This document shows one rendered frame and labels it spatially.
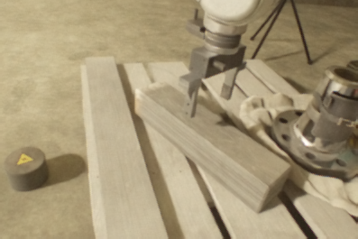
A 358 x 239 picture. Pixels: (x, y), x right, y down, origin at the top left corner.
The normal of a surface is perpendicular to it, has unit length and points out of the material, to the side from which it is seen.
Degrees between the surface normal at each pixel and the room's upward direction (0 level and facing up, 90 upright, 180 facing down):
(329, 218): 0
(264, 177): 0
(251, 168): 0
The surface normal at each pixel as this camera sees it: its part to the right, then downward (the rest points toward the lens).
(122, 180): 0.12, -0.83
